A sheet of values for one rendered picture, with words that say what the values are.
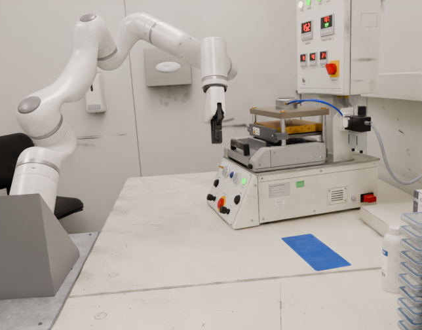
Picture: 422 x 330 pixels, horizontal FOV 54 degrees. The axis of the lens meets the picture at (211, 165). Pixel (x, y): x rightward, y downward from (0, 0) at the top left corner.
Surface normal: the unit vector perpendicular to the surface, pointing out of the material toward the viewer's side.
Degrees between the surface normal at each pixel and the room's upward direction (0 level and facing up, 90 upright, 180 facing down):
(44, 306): 0
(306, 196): 90
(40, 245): 90
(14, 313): 0
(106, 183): 90
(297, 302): 0
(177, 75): 90
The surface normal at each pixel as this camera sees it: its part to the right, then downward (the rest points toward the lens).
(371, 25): 0.27, 0.18
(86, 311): -0.06, -0.98
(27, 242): 0.05, 0.21
